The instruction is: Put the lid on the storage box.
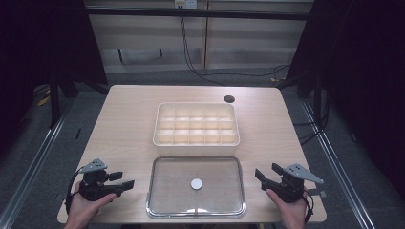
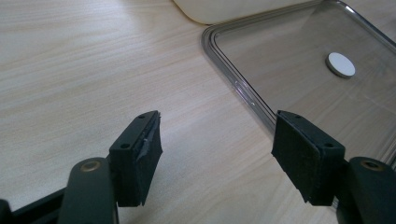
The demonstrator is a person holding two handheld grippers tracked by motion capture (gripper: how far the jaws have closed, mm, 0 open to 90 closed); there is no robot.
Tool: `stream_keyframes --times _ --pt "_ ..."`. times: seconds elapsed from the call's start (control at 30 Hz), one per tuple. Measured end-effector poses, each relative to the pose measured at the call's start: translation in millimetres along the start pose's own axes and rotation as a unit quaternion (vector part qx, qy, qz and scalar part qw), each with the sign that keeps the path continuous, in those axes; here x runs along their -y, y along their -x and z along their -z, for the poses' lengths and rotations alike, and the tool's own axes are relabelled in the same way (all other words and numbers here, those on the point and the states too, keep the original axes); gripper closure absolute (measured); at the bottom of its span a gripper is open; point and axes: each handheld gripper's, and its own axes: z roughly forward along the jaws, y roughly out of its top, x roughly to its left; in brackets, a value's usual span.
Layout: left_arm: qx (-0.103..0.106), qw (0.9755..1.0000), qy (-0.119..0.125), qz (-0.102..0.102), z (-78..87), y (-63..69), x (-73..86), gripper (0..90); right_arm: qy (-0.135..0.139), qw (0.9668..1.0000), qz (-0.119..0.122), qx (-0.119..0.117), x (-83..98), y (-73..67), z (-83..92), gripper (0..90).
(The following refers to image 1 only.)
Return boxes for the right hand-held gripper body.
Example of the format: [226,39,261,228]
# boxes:
[261,162,329,204]

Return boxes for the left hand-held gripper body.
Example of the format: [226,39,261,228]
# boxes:
[77,157,124,202]

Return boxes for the clear lid with white knob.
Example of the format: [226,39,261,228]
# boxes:
[145,155,247,219]

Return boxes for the white divided storage box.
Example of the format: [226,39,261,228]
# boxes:
[152,101,241,157]

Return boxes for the person's right hand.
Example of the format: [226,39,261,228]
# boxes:
[265,188,309,229]

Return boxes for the person's left hand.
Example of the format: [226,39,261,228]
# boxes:
[64,182,117,229]

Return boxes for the black metal stand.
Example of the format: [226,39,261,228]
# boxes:
[276,71,323,123]
[47,71,81,129]

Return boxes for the yellow floor item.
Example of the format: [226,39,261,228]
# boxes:
[35,94,53,108]

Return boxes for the black curtain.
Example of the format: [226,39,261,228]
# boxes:
[286,0,405,199]
[0,0,108,156]

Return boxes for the black horizontal bar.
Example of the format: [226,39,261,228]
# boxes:
[84,6,315,22]

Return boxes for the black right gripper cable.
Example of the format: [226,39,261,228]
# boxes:
[303,188,315,224]

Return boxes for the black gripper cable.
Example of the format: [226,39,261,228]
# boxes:
[64,166,85,215]
[303,188,315,224]

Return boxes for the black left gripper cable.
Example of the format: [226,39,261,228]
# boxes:
[64,166,85,215]

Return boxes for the bundle of black floor cables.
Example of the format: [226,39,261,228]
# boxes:
[291,91,331,147]

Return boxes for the metal floor rail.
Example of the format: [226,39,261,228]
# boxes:
[0,103,76,229]
[300,98,378,229]

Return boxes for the thin black floor cable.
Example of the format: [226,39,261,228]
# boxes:
[203,64,291,78]

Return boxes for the long black wall cable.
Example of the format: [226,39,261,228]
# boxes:
[180,15,227,88]

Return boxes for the white wall outlet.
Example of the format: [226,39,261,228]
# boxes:
[174,0,199,10]

